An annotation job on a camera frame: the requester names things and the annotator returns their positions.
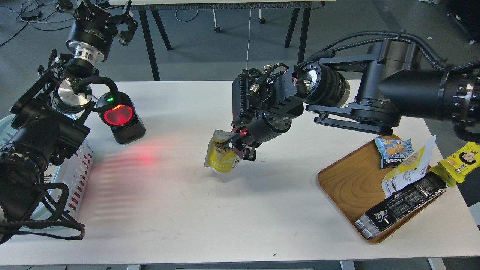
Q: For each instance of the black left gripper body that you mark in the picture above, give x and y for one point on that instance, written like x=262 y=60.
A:
x=91 y=35

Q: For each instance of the blue snack packet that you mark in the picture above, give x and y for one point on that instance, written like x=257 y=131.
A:
x=393 y=152

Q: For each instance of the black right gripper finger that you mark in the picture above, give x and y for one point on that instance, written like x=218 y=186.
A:
x=238 y=139
x=244 y=151

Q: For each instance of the black long snack package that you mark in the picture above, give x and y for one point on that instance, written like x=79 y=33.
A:
x=399 y=205

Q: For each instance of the black power adapter on floor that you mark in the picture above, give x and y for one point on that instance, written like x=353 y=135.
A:
x=31 y=15

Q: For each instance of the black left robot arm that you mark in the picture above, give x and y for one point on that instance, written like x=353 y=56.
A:
x=49 y=120

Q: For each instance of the black barcode scanner red window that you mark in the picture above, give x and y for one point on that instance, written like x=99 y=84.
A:
x=125 y=124

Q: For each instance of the light blue plastic basket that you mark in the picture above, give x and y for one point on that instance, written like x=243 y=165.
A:
x=74 y=172

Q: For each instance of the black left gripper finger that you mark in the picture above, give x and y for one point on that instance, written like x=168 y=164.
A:
x=78 y=8
x=126 y=18

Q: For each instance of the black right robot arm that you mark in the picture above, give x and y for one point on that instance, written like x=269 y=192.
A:
x=364 y=82

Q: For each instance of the yellow white snack bag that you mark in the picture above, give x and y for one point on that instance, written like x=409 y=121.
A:
x=412 y=169

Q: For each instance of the wooden tray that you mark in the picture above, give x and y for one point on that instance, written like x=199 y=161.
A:
x=354 y=185

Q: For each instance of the yellow grey snack pouch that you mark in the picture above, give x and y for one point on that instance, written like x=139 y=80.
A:
x=218 y=157

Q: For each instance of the black leg background table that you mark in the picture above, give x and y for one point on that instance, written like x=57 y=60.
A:
x=180 y=40

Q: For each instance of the yellow cartoon snack packet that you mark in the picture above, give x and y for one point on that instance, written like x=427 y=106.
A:
x=454 y=168

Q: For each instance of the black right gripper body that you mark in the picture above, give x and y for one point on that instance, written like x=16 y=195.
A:
x=262 y=127

